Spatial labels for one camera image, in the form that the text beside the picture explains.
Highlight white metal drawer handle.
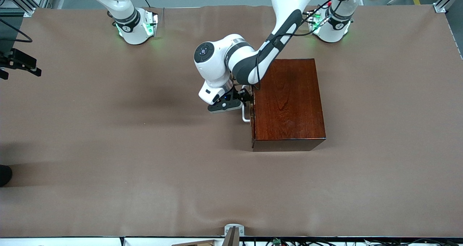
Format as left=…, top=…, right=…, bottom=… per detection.
left=241, top=84, right=252, bottom=123

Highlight dark brown wooden cabinet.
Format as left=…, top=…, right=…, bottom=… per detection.
left=251, top=59, right=327, bottom=152

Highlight black round object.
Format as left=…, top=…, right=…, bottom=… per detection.
left=0, top=165, right=13, bottom=187

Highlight brown table cover mat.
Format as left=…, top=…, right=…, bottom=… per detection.
left=0, top=4, right=463, bottom=238

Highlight grey mounting bar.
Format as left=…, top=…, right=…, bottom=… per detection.
left=221, top=226, right=240, bottom=246

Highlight brown wooden board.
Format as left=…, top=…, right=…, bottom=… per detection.
left=171, top=239, right=217, bottom=246

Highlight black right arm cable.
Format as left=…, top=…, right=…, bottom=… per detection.
left=0, top=19, right=33, bottom=43

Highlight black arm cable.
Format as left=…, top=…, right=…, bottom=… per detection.
left=254, top=0, right=334, bottom=92
left=0, top=19, right=33, bottom=43

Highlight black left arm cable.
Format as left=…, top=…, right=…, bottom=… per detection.
left=254, top=0, right=334, bottom=92

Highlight silver metal bracket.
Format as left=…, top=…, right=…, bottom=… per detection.
left=224, top=224, right=245, bottom=237

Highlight tangled black cables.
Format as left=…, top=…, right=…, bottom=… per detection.
left=241, top=237, right=463, bottom=246

